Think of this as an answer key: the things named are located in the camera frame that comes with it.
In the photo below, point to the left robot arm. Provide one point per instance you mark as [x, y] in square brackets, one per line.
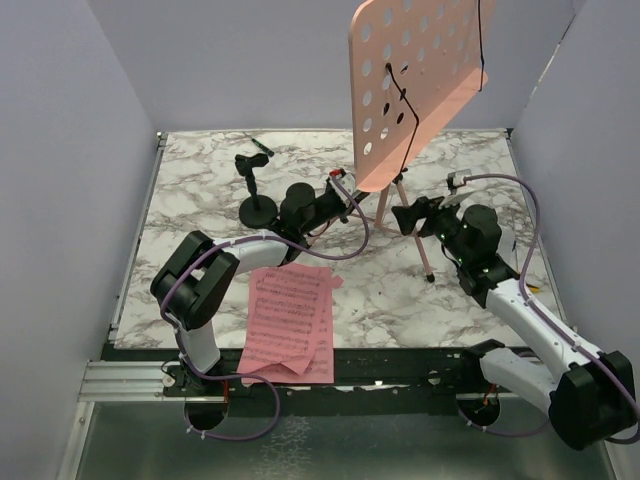
[191, 285]

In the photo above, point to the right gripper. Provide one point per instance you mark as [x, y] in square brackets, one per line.
[423, 207]

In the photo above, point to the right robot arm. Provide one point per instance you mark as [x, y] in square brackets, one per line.
[587, 395]

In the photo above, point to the aluminium rail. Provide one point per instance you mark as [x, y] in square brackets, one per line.
[106, 381]

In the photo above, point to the black microphone stand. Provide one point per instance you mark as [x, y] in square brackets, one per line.
[257, 211]

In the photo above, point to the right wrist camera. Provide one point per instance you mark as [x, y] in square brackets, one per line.
[455, 182]

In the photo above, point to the pink sheet music pages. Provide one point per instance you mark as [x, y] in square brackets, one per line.
[289, 337]

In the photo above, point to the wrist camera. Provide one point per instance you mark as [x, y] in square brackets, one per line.
[342, 177]
[455, 182]

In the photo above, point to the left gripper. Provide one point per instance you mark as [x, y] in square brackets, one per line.
[342, 207]

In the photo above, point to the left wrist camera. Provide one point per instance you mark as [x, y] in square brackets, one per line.
[342, 177]

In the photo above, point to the pink music stand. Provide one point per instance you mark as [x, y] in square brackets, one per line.
[414, 65]

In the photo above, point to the green black pen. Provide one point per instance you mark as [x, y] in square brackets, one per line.
[266, 150]

